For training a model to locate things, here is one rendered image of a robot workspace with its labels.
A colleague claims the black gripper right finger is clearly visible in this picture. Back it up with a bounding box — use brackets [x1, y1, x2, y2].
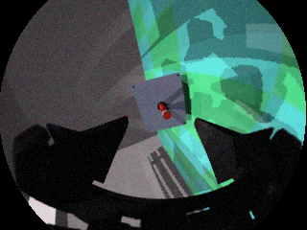
[195, 118, 273, 184]

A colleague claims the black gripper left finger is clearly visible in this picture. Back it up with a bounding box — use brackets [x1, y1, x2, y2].
[46, 115, 128, 184]

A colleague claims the dark red peg with white band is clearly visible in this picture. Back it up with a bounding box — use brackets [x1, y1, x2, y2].
[158, 103, 172, 119]

